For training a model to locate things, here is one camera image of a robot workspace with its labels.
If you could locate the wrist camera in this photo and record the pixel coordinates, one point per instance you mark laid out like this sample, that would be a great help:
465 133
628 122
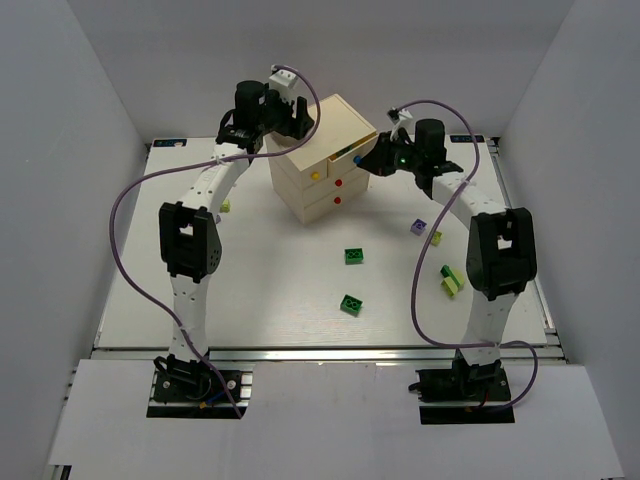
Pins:
283 82
401 120

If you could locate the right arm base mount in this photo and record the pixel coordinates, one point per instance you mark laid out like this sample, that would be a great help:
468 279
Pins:
464 395

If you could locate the aluminium table rail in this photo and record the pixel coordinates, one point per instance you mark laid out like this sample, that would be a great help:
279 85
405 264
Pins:
544 353

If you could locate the lime lego brick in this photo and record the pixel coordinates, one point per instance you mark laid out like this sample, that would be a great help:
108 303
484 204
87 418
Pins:
225 206
436 239

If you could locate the green lego brick front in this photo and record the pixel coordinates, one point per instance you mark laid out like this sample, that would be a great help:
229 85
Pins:
351 305

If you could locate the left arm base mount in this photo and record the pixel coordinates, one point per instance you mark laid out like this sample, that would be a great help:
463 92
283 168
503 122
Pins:
191 390

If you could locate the cream drawer cabinet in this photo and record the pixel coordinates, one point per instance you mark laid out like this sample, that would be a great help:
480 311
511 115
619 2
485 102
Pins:
339 125

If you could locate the green and lime lego stack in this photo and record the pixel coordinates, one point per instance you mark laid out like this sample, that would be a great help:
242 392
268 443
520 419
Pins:
453 280

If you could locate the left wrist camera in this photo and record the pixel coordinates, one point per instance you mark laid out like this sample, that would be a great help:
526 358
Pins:
283 82

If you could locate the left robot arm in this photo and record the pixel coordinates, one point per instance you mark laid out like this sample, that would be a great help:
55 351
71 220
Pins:
190 245

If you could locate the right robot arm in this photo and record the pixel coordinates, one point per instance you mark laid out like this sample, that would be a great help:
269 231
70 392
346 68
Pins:
500 258

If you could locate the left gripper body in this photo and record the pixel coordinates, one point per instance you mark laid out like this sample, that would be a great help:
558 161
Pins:
288 118

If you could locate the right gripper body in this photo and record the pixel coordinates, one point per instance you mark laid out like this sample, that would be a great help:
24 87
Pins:
388 154

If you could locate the green lego brick near cabinet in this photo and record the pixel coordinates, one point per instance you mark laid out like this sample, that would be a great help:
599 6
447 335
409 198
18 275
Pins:
353 256

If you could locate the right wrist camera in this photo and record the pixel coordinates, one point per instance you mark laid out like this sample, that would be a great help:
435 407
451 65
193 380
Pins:
401 120

